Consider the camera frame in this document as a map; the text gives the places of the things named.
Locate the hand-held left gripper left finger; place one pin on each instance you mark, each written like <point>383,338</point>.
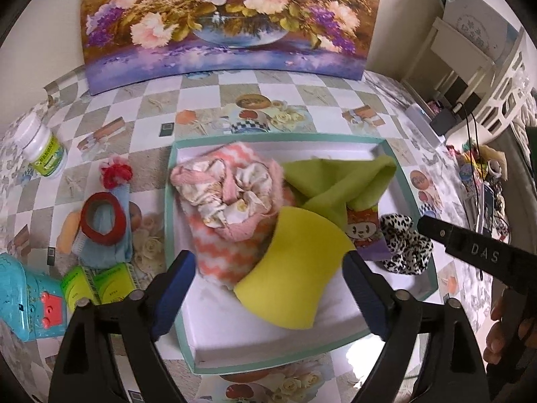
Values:
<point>174,298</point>

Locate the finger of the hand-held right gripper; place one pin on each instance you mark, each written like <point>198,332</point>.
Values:
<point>436,229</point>

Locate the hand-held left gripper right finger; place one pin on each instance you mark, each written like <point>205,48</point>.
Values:
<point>365,298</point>

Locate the leopard print scrunchie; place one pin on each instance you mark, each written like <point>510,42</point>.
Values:
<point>405,247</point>

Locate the pink white chevron towel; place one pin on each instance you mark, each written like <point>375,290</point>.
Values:
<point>214,256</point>

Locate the green tissue pack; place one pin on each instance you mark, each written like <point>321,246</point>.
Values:
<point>77,287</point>
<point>113,285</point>

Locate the cartoon print purple cloth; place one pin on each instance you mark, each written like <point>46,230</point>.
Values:
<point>363,231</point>

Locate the yellow sponge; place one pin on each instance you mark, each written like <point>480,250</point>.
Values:
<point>293,268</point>

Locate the blue sock with red band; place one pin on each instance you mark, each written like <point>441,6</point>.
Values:
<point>107,254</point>

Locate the teal shallow cardboard box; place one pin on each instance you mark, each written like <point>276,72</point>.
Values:
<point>260,344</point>

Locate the lime green cloth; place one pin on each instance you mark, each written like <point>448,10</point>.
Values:
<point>335,180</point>

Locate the peach foam pad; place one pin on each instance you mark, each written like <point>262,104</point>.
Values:
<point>67,233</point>

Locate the person's right hand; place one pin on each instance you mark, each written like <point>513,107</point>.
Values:
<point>495,340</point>

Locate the smartphone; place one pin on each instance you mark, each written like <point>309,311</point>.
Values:
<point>486,205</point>

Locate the pile of small trinkets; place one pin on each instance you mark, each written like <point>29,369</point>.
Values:
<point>472,172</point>

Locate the white tape roll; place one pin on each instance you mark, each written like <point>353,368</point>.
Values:
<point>495,173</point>

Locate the black power adapter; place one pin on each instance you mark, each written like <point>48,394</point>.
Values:
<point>444,121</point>

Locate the teal plastic toy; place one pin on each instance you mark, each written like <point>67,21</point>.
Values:
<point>25,298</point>

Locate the checked printed tablecloth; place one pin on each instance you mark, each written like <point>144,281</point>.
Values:
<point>138,134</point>

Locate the white wooden stool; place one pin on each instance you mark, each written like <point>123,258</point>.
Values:
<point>461,40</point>

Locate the white green label bottle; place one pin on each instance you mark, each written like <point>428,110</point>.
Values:
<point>44,151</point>

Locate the white printed box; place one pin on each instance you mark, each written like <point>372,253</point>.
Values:
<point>478,21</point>

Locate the floral still life painting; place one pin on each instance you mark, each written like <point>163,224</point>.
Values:
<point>230,29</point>

